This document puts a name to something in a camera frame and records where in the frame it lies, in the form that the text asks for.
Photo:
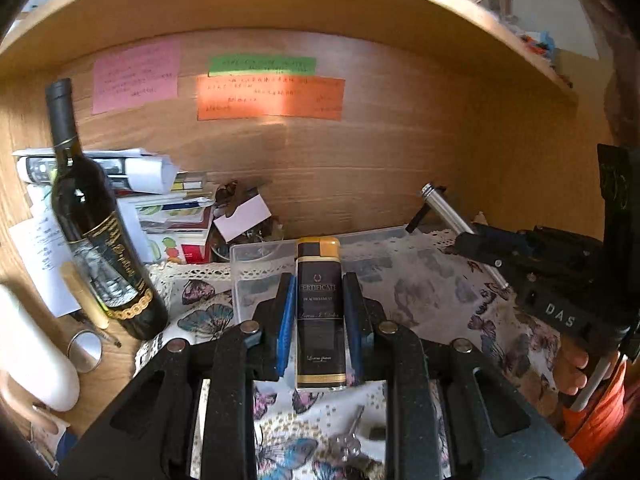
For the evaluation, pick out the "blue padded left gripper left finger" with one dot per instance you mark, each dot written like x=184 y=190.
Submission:
x=284 y=308

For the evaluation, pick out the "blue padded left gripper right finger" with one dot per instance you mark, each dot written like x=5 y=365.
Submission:
x=353 y=305

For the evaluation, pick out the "black gold lighter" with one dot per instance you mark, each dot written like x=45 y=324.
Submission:
x=320 y=325

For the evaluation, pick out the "silver metal tube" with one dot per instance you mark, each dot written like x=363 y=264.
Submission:
x=458 y=225

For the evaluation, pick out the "person's right hand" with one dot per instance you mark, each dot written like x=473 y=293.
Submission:
x=569 y=371

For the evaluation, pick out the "clear plastic storage box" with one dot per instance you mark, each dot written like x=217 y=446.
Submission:
x=379 y=259

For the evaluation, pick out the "butterfly print lace cloth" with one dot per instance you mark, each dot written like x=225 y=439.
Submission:
x=447 y=298

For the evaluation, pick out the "keys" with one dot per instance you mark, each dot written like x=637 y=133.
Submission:
x=346 y=449

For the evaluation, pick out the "white card box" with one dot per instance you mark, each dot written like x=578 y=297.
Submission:
x=245 y=217

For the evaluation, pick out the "stack of booklets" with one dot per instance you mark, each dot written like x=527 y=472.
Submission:
x=172 y=227

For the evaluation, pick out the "dark wine bottle elephant label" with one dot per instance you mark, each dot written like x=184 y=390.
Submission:
x=85 y=205

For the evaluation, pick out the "small round mirror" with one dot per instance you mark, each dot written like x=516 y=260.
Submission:
x=85 y=351

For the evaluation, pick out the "green sticky note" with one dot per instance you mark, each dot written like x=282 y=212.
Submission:
x=246 y=63

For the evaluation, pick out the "orange sticky note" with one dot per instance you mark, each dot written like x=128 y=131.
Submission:
x=264 y=95

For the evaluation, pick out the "white rounded device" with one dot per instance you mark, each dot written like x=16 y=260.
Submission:
x=32 y=360

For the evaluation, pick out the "white paper sheet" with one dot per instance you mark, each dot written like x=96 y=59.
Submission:
x=43 y=249

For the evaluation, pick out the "pink sticky note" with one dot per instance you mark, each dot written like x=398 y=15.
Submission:
x=135 y=76

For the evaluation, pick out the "wooden shelf board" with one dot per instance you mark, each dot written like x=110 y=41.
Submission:
x=456 y=31

